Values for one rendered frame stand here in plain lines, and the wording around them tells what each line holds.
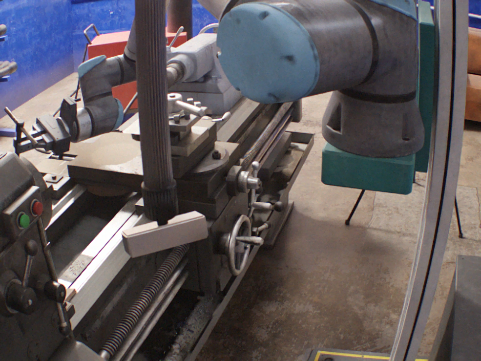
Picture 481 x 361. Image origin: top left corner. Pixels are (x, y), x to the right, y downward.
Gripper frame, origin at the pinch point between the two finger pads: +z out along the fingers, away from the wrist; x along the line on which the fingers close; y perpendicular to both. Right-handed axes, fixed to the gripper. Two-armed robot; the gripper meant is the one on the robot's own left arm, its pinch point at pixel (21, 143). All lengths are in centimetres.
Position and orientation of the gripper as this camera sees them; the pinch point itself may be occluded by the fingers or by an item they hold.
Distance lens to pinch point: 147.9
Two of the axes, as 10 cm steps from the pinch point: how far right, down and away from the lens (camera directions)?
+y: -2.6, 8.0, 5.5
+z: -6.6, 2.7, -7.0
